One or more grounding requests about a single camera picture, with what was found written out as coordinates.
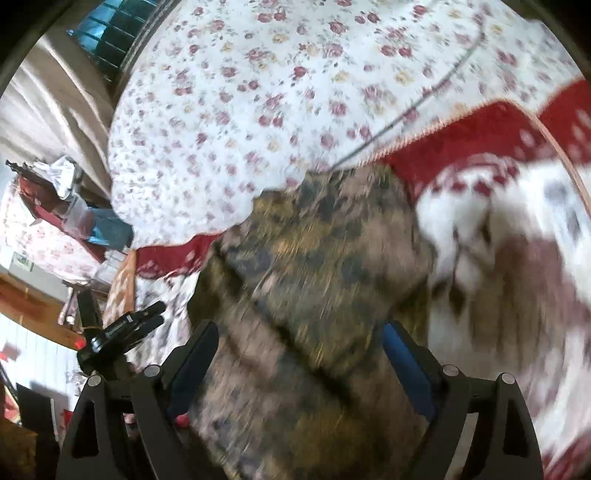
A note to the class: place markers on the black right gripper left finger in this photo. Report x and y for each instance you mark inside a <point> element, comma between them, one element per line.
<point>124,429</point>

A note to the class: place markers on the beige curtain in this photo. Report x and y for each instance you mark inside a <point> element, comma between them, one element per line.
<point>56,105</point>

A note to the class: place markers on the orange checkered cushion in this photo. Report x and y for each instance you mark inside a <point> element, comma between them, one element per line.
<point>121,297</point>

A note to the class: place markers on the white floral quilt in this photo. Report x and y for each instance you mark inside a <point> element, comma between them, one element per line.
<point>230,98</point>

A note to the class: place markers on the red white plush blanket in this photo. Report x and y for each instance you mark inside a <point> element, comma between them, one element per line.
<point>510,286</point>

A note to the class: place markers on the window with blue glass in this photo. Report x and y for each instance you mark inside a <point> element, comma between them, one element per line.
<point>107,32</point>

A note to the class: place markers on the white plastic bag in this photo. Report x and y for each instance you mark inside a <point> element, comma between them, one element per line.
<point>64,174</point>

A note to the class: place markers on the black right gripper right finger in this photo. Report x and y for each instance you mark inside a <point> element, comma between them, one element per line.
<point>504,444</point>

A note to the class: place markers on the brown gold floral garment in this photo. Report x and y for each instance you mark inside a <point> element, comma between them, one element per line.
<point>300,386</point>

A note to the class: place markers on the blue box on floor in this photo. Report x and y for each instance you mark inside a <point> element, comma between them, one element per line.
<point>109,230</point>

